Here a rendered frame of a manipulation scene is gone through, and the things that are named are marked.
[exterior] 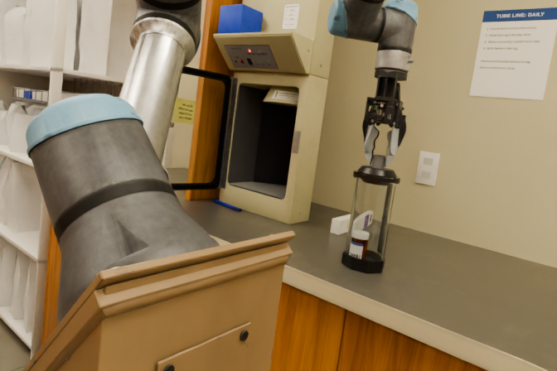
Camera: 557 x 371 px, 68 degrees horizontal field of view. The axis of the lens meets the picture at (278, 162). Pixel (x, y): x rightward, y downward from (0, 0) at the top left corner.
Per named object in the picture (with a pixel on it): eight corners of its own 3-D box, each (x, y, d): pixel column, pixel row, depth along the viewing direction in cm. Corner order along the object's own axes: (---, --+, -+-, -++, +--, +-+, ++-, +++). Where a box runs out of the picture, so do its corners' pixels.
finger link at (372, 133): (353, 161, 93) (365, 122, 92) (359, 161, 98) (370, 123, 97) (366, 166, 92) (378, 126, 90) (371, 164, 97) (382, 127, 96)
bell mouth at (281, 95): (283, 105, 153) (285, 90, 153) (323, 109, 143) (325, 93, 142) (252, 99, 139) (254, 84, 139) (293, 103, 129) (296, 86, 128)
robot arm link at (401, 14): (375, 3, 93) (409, 9, 95) (368, 52, 95) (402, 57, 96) (389, -7, 86) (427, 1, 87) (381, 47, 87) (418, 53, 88)
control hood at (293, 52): (233, 70, 143) (236, 41, 142) (310, 74, 124) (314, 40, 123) (209, 65, 134) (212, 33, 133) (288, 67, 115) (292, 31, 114)
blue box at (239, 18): (238, 40, 141) (241, 14, 140) (259, 40, 135) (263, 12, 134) (216, 34, 133) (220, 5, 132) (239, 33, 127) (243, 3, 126)
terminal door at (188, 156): (219, 189, 145) (232, 75, 141) (135, 191, 125) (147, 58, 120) (217, 189, 146) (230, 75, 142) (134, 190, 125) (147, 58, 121)
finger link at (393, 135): (381, 168, 91) (382, 127, 90) (385, 166, 96) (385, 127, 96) (396, 168, 89) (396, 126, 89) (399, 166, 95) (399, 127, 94)
